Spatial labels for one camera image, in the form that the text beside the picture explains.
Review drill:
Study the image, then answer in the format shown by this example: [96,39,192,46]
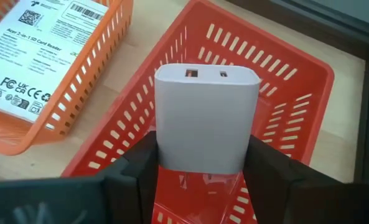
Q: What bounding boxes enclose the orange slotted basket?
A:
[0,0,134,156]

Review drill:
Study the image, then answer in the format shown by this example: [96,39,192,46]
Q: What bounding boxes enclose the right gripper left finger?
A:
[0,130,159,224]

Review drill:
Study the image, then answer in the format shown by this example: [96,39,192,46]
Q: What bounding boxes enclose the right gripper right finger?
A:
[243,134,369,224]

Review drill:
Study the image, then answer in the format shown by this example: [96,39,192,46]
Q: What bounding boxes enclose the white USB wall charger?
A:
[154,63,261,175]

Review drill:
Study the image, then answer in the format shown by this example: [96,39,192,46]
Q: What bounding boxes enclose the white Acer card reader box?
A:
[0,0,110,123]

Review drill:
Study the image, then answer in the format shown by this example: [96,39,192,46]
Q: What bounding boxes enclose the red slotted basket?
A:
[61,0,335,224]

